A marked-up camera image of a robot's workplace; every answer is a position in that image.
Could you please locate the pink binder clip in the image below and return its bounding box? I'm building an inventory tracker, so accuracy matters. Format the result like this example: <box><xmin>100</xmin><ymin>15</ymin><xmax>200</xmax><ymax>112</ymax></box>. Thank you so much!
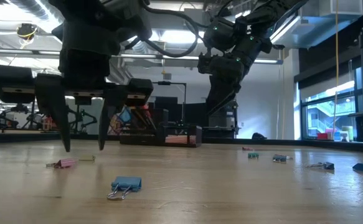
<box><xmin>45</xmin><ymin>158</ymin><xmax>78</xmax><ymax>170</ymax></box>

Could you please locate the white ceiling air duct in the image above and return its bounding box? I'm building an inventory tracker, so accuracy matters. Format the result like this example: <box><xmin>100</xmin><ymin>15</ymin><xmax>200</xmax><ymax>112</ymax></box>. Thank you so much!
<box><xmin>270</xmin><ymin>0</ymin><xmax>363</xmax><ymax>50</ymax></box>

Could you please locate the yellow hanging cord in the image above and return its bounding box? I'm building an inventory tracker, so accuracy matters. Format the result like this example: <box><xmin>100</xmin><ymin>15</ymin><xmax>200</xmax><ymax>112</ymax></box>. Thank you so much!
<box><xmin>331</xmin><ymin>0</ymin><xmax>340</xmax><ymax>141</ymax></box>

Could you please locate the black equipment cabinet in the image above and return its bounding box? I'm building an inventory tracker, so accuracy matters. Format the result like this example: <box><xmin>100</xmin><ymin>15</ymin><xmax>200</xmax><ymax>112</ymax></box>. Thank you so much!
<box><xmin>204</xmin><ymin>98</ymin><xmax>240</xmax><ymax>141</ymax></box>

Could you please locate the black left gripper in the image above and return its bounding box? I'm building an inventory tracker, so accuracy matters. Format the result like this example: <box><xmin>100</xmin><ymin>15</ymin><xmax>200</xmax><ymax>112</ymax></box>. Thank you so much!
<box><xmin>0</xmin><ymin>0</ymin><xmax>154</xmax><ymax>154</ymax></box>

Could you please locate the black gantry frame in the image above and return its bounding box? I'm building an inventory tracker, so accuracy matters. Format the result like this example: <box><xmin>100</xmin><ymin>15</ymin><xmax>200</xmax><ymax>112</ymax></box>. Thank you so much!
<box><xmin>153</xmin><ymin>81</ymin><xmax>187</xmax><ymax>125</ymax></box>

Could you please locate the patterned colourful panel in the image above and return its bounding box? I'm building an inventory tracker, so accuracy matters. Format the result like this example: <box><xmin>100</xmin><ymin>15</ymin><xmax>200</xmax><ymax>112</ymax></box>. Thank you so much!
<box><xmin>107</xmin><ymin>107</ymin><xmax>125</xmax><ymax>136</ymax></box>

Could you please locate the black partition panel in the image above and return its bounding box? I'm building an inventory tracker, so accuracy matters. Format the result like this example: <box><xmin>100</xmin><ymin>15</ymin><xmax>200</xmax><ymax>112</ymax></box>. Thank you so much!
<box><xmin>153</xmin><ymin>95</ymin><xmax>207</xmax><ymax>128</ymax></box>

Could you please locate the black aluminium table frame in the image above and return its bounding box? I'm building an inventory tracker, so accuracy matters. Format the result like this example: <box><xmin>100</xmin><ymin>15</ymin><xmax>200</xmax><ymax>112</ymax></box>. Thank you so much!
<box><xmin>0</xmin><ymin>132</ymin><xmax>363</xmax><ymax>154</ymax></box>

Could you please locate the orange pencil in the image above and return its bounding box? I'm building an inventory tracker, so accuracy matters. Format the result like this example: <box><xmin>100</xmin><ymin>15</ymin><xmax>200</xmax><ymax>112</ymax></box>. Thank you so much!
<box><xmin>134</xmin><ymin>105</ymin><xmax>153</xmax><ymax>131</ymax></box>

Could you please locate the black mesh desk organizer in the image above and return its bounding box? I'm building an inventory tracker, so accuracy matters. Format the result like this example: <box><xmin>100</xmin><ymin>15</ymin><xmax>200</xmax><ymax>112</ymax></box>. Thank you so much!
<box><xmin>120</xmin><ymin>107</ymin><xmax>203</xmax><ymax>148</ymax></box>

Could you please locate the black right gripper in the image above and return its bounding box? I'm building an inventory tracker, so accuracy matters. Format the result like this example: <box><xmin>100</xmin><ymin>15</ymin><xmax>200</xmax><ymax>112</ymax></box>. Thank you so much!
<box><xmin>197</xmin><ymin>17</ymin><xmax>275</xmax><ymax>116</ymax></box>

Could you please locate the large glass window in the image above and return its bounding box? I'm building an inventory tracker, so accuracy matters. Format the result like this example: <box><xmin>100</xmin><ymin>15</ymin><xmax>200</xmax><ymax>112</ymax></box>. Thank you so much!
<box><xmin>299</xmin><ymin>58</ymin><xmax>363</xmax><ymax>142</ymax></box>

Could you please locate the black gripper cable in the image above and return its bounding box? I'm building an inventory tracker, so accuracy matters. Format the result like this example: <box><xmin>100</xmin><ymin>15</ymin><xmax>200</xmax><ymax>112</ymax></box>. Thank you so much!
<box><xmin>121</xmin><ymin>0</ymin><xmax>201</xmax><ymax>59</ymax></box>

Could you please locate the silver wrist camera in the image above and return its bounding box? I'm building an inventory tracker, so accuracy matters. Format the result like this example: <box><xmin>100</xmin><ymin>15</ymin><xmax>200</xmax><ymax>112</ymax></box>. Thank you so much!
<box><xmin>101</xmin><ymin>0</ymin><xmax>153</xmax><ymax>41</ymax></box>

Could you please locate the dark blue binder clip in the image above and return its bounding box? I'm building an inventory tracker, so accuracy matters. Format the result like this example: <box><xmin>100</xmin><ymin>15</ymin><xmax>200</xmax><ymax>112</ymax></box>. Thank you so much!
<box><xmin>305</xmin><ymin>161</ymin><xmax>336</xmax><ymax>171</ymax></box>

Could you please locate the large blue binder clip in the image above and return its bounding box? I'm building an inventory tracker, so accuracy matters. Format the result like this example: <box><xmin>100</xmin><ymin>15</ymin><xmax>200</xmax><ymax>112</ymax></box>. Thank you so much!
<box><xmin>106</xmin><ymin>176</ymin><xmax>143</xmax><ymax>202</ymax></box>

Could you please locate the grey fabric backdrop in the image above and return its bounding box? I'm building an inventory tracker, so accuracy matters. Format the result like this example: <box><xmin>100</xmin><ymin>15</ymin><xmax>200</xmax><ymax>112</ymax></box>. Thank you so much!
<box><xmin>71</xmin><ymin>97</ymin><xmax>106</xmax><ymax>136</ymax></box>

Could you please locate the green container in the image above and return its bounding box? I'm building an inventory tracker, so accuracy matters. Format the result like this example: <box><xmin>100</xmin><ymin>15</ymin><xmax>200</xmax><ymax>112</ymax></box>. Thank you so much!
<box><xmin>341</xmin><ymin>125</ymin><xmax>355</xmax><ymax>142</ymax></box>

